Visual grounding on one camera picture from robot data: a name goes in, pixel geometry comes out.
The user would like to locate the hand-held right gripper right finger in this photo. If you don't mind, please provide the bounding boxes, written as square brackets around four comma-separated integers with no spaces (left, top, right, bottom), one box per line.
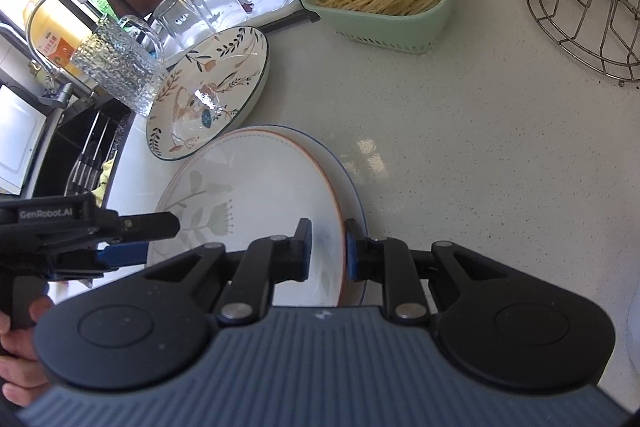
[344,218,508,327]

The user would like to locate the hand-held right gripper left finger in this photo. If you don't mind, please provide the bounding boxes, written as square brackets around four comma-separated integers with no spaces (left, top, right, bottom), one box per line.
[144,218,314,327]

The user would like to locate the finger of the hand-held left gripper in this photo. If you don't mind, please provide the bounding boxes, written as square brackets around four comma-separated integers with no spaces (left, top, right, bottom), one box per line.
[97,241,150,270]
[117,212,182,239]

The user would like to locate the white plate orange rim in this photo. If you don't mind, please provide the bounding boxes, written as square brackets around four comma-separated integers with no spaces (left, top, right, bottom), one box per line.
[146,130,347,308]

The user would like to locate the person's left hand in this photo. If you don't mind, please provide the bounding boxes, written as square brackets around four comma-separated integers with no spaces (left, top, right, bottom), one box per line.
[0,296,56,420]

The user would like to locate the white plate blue rim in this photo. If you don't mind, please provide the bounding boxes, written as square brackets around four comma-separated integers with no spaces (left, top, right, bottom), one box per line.
[260,125,370,308]

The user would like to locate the yellow cloth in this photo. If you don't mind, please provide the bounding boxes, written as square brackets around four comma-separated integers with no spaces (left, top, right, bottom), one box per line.
[91,158,120,204]

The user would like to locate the metal utensils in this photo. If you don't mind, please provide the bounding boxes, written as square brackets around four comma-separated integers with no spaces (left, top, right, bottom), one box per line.
[65,111,115,198]

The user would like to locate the black sink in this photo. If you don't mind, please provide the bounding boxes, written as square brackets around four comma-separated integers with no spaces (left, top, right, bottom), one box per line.
[42,93,135,208]

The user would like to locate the floral plate green rim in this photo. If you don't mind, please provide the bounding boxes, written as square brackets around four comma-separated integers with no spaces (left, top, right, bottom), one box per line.
[145,26,271,162]

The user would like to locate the short textured glass cup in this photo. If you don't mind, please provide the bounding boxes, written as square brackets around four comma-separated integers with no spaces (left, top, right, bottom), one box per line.
[71,19,169,118]

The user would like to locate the metal faucet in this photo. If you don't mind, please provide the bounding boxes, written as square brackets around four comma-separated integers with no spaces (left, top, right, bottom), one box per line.
[0,22,78,110]

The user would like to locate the yellow labelled container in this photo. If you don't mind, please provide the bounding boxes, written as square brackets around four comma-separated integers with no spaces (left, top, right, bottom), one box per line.
[25,0,103,78]

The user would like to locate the clear glass mug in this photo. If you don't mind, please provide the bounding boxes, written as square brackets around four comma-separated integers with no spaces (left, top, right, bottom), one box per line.
[117,14,162,56]

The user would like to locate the row of clear glasses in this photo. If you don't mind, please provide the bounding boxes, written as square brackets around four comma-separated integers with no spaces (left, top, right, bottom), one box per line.
[162,0,322,64]

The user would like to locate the metal wire glass rack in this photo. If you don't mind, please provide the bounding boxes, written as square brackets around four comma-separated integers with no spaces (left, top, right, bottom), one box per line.
[525,0,640,88]

